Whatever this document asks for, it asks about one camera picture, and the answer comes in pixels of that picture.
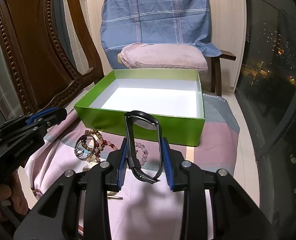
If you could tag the pink plaid bedsheet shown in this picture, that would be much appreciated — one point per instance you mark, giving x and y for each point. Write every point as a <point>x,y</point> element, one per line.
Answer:
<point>136,186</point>

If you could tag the person left hand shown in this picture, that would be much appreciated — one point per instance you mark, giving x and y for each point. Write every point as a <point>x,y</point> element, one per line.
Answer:
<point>15,194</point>

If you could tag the black watch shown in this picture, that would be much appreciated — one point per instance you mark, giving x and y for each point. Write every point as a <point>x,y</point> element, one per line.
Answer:
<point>137,153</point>

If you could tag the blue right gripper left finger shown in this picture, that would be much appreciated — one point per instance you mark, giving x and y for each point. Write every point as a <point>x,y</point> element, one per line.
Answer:
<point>122,164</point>

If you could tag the wooden chair with armrest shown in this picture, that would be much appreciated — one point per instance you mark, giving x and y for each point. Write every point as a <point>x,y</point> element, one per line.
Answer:
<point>216,73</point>

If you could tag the green cardboard box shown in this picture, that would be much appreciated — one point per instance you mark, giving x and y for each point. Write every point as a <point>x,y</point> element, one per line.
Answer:
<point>173,96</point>

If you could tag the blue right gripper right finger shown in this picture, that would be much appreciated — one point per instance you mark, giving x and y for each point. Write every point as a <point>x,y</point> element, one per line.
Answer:
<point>168,169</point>

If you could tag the blue plaid cloth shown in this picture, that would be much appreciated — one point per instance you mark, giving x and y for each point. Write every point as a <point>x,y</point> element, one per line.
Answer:
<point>125,22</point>

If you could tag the beige flower pendant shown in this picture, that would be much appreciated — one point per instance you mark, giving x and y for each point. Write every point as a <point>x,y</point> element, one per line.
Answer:
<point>91,162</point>

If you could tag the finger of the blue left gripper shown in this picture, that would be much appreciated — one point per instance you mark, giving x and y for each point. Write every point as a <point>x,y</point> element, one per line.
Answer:
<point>40,114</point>

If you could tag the pink seat cushion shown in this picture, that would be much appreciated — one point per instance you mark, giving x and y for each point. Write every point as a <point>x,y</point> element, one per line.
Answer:
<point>173,56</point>

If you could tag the silver bangle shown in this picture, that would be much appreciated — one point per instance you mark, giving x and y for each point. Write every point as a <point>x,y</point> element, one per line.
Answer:
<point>85,147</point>

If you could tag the carved brown wooden chair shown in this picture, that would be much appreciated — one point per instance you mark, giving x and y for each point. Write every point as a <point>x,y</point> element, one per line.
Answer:
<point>36,70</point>

